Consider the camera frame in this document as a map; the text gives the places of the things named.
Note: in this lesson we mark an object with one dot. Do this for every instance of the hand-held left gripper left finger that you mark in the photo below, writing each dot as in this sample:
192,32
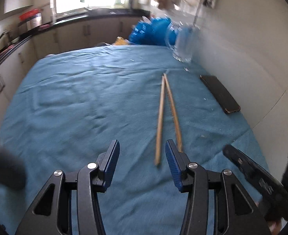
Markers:
111,161

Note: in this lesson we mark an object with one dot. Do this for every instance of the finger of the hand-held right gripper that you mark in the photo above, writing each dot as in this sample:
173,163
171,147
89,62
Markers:
239,159

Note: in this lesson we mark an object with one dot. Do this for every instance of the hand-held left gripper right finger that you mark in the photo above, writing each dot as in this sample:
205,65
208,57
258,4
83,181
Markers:
173,161

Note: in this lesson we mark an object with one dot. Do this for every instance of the wooden chopstick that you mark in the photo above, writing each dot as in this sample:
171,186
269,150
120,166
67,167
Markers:
159,120
173,112

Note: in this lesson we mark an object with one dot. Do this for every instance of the blue cloth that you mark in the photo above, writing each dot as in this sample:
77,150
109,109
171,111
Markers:
85,102

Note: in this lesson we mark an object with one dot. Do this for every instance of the black phone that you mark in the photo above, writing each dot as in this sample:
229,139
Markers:
219,93

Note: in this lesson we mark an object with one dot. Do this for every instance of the clear glass mug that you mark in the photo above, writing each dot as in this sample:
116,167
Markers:
183,46

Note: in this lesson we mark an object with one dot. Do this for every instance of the yellow packet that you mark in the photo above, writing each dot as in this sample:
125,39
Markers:
121,41

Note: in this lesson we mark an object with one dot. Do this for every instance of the blue plastic bag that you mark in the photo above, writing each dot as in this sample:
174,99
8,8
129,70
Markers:
148,33

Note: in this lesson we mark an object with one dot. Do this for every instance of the white kitchen cabinets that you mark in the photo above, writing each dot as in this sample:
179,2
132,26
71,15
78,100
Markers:
68,36

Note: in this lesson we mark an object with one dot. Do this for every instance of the black kitchen countertop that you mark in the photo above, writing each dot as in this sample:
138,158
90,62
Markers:
97,13

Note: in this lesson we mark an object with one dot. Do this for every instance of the steel pot with red lid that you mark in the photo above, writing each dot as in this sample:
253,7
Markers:
34,20

